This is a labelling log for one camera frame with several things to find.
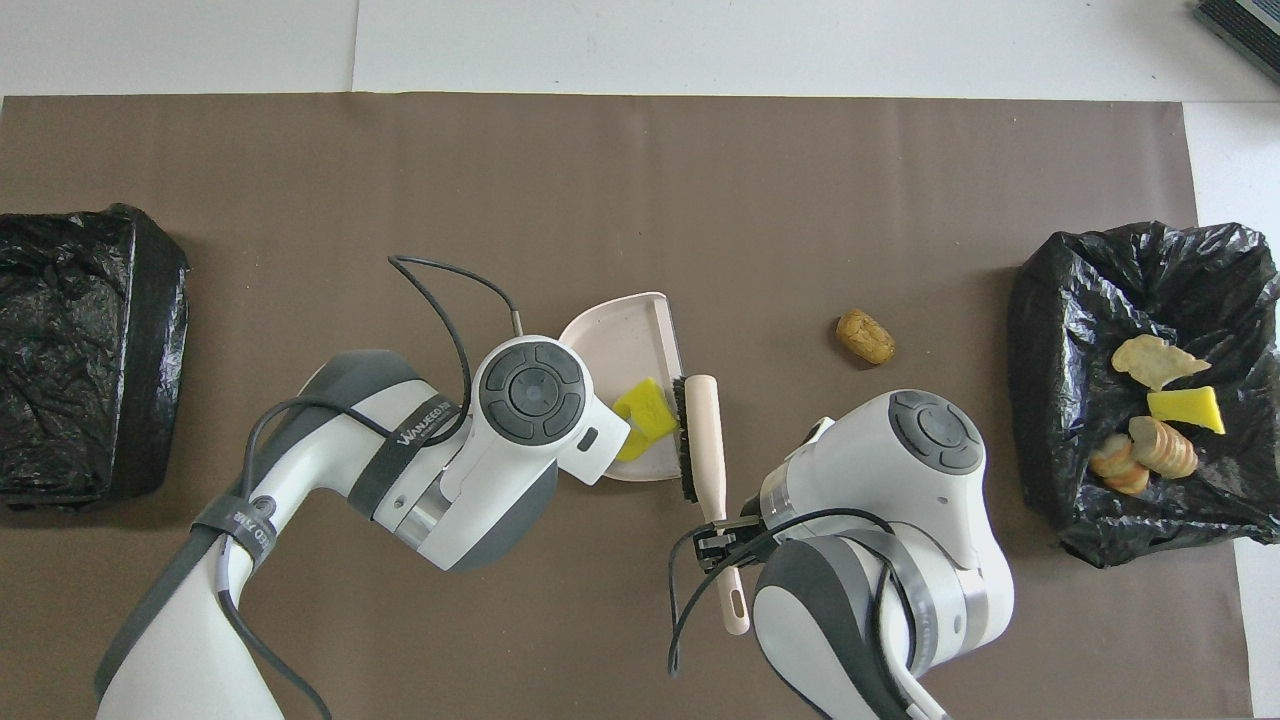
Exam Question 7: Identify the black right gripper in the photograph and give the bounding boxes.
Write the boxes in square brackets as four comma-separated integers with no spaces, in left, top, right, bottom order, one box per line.
[692,508,776,573]

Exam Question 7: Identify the beige hand brush black bristles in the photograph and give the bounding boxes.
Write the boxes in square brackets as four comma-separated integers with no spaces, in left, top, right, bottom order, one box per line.
[672,374,751,637]

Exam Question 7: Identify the pink plastic dustpan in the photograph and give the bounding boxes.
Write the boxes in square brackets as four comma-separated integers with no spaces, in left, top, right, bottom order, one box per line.
[557,291,685,483]

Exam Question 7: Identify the brown oval bread lump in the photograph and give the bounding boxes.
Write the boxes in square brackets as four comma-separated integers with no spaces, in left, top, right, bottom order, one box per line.
[836,309,897,366]

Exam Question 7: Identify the beige trash lump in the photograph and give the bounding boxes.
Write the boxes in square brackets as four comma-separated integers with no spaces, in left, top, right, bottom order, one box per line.
[1112,334,1212,392]
[1089,433,1151,496]
[1128,416,1199,479]

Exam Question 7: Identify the black bag lined bin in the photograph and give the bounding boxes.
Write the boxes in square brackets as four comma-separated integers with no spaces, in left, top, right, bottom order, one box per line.
[1007,221,1280,570]
[0,204,190,511]

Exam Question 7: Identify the brown paper table mat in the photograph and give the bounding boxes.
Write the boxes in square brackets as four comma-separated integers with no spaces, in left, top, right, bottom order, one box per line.
[0,93,1257,720]

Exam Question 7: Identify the black ribbed panel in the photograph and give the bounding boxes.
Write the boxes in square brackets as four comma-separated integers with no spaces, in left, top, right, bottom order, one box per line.
[1195,0,1280,86]

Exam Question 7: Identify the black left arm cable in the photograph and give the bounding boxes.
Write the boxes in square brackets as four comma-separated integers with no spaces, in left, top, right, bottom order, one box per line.
[213,255,525,720]

